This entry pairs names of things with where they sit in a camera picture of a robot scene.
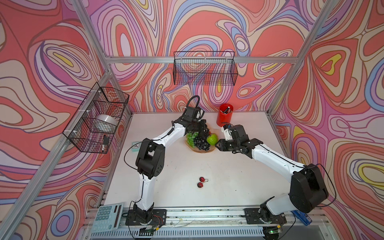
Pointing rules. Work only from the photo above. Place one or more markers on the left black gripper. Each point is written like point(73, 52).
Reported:
point(202, 122)

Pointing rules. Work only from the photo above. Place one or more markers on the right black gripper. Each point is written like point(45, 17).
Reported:
point(222, 145)

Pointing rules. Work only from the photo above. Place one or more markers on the green grape bunch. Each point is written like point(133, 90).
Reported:
point(191, 138)

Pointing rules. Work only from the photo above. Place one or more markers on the dark purple grape bunch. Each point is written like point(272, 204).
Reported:
point(202, 144)

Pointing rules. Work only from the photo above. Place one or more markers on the green fake apple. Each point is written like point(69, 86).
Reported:
point(212, 139)

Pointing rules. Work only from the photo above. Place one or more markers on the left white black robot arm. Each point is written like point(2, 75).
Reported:
point(151, 158)

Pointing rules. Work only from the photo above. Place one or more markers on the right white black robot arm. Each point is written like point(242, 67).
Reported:
point(307, 185)

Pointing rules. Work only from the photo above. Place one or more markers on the pink faceted fruit bowl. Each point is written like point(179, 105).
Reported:
point(202, 134)

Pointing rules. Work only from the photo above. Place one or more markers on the red plastic cup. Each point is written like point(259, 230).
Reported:
point(224, 115)

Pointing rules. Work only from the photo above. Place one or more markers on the red cherry pair upper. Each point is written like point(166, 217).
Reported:
point(201, 182)

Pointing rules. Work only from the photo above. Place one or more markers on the small teal alarm clock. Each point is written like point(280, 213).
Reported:
point(136, 146)

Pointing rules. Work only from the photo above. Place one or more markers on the white tape roll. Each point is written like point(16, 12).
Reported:
point(105, 124)

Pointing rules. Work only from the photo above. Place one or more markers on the blue stapler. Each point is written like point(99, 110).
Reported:
point(303, 217)

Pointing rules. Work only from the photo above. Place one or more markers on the grey calculator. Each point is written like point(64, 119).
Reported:
point(108, 218)

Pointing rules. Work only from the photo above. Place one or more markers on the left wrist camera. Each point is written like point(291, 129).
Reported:
point(191, 114)

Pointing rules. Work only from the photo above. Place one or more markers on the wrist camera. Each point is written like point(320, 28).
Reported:
point(191, 114)
point(225, 129)

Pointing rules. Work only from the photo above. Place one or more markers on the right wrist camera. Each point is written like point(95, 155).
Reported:
point(225, 129)

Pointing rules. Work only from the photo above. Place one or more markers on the back black wire basket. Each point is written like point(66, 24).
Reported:
point(207, 68)

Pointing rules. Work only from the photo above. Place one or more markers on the black wire basket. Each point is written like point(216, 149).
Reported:
point(80, 131)
point(207, 68)

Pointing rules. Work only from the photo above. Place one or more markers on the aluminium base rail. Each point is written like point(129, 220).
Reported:
point(220, 223)

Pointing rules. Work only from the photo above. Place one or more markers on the left black wire basket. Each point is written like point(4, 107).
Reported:
point(80, 131)

